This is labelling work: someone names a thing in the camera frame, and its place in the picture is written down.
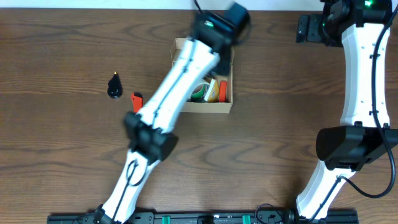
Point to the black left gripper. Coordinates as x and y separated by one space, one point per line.
222 68

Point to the orange stapler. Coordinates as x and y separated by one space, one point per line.
223 92

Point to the beige masking tape roll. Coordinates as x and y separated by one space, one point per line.
204 92

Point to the yellow notepad with barcode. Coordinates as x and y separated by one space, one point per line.
212 92

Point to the green tape roll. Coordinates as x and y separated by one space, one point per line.
194 96

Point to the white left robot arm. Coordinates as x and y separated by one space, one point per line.
150 129

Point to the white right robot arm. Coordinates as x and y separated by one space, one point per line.
361 28

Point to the brown cardboard box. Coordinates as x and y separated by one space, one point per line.
191 107

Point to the orange utility knife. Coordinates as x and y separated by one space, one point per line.
137 101

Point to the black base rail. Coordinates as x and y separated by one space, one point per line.
261 216

